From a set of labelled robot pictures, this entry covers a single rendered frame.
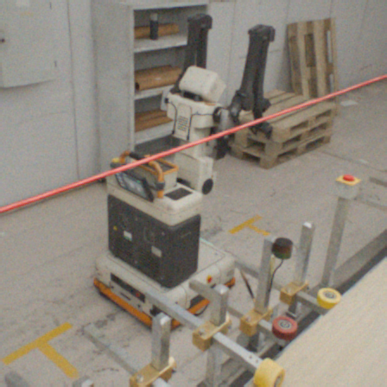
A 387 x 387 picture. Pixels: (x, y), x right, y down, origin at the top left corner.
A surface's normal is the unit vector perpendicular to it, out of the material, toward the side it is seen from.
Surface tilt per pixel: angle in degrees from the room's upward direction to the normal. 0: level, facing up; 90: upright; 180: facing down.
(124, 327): 0
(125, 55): 90
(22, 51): 90
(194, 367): 0
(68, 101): 90
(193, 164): 82
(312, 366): 0
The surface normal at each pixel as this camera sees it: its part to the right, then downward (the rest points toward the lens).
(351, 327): 0.06, -0.89
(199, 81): -0.46, -0.38
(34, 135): 0.74, 0.34
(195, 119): -0.66, 0.17
